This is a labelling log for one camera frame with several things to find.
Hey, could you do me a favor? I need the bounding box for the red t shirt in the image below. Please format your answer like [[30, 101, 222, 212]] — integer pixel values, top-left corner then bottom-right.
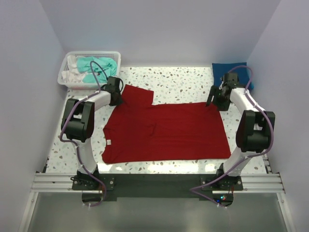
[[102, 85, 231, 164]]

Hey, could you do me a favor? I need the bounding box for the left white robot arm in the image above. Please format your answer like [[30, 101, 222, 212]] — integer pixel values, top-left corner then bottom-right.
[[59, 76, 124, 182]]

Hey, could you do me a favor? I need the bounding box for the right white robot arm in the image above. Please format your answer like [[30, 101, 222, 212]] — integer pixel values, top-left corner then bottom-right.
[[206, 72, 275, 186]]

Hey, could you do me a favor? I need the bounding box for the folded blue t shirt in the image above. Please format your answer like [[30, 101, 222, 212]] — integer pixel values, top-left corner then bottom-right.
[[212, 62, 250, 87]]

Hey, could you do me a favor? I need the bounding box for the teal t shirt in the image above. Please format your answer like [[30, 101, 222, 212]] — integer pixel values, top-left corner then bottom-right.
[[77, 56, 118, 84]]

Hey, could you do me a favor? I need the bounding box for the white plastic laundry basket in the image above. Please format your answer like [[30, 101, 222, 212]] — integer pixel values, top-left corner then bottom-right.
[[57, 51, 121, 90]]

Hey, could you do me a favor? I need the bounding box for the white t shirt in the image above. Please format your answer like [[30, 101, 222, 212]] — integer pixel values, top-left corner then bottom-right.
[[61, 55, 86, 83]]

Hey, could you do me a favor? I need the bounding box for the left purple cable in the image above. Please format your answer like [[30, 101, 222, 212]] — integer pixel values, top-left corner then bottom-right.
[[59, 60, 112, 208]]

